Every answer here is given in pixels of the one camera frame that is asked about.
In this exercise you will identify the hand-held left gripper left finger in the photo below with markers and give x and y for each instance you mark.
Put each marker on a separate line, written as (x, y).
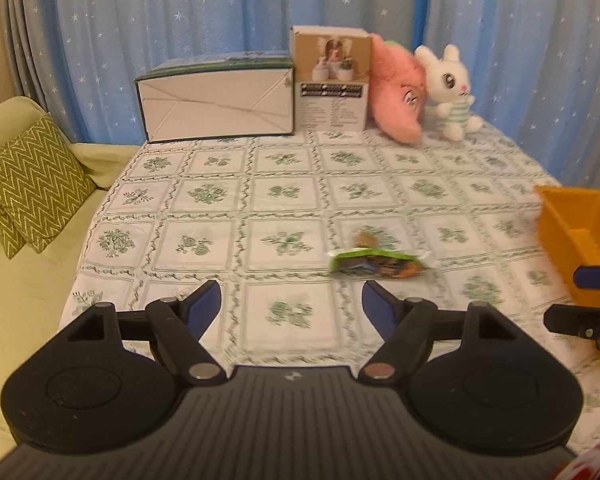
(205, 306)

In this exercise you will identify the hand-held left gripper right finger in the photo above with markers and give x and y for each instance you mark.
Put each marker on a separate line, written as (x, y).
(377, 306)

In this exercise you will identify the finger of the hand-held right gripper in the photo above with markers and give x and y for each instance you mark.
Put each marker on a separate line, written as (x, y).
(575, 317)
(597, 278)

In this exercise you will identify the green snack packet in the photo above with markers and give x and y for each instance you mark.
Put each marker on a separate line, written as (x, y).
(375, 264)

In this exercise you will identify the golden plastic tray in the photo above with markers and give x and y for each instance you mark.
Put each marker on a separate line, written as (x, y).
(580, 225)

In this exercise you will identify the small green brown candy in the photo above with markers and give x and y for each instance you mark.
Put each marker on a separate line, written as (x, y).
(366, 238)

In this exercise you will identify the floral green white tablecloth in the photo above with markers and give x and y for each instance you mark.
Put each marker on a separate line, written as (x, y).
(280, 200)

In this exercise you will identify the white red printed cloth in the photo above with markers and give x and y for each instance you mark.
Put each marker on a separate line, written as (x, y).
(590, 462)

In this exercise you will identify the light green sofa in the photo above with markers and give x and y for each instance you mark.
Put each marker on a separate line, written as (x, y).
(25, 310)

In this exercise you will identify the white box with green edges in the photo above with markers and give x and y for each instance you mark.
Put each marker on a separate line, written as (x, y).
(215, 105)

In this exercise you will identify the pink star plush toy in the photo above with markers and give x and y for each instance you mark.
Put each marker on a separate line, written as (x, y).
(397, 95)

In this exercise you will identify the green zigzag cushion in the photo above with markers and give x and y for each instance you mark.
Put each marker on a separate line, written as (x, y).
(30, 180)

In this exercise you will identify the brown product box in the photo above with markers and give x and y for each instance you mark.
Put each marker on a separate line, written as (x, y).
(330, 85)

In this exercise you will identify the white rabbit plush toy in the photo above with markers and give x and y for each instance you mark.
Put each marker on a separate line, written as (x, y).
(450, 90)

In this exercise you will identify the blue star curtain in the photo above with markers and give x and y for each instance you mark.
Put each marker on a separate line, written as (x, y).
(180, 15)
(530, 35)

